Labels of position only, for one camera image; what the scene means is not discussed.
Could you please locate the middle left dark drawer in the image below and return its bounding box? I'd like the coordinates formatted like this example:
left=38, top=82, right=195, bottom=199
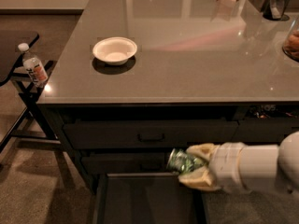
left=81, top=152, right=167, bottom=175

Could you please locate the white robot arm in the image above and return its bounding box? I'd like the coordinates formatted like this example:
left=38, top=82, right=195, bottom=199
left=178, top=132, right=299, bottom=198

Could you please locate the open bottom left drawer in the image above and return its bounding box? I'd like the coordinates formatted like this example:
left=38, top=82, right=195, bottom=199
left=93, top=174, right=210, bottom=224

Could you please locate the white paper bowl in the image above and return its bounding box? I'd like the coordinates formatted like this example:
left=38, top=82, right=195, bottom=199
left=93, top=37, right=137, bottom=65

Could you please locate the dark side table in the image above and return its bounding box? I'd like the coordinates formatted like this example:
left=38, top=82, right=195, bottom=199
left=0, top=30, right=57, bottom=151

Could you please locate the top left dark drawer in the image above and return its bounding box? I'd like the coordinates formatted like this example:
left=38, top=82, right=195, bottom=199
left=64, top=119, right=238, bottom=149

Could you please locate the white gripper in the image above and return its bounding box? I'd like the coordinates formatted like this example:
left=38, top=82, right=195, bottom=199
left=178, top=143, right=249, bottom=193

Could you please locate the top right dark drawer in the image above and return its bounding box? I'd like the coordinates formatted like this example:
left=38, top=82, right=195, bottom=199
left=232, top=118, right=299, bottom=143

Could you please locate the dark glass container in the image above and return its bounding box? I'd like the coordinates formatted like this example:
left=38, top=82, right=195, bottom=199
left=262, top=0, right=291, bottom=21

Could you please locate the clear plastic water bottle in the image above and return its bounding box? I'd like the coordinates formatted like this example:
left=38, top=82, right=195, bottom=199
left=18, top=43, right=48, bottom=88

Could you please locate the green soda can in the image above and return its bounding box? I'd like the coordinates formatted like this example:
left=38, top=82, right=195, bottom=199
left=166, top=148, right=206, bottom=174

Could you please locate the dark drawer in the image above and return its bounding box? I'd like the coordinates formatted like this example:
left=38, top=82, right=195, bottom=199
left=232, top=118, right=299, bottom=143
left=64, top=119, right=238, bottom=149
left=81, top=152, right=167, bottom=175

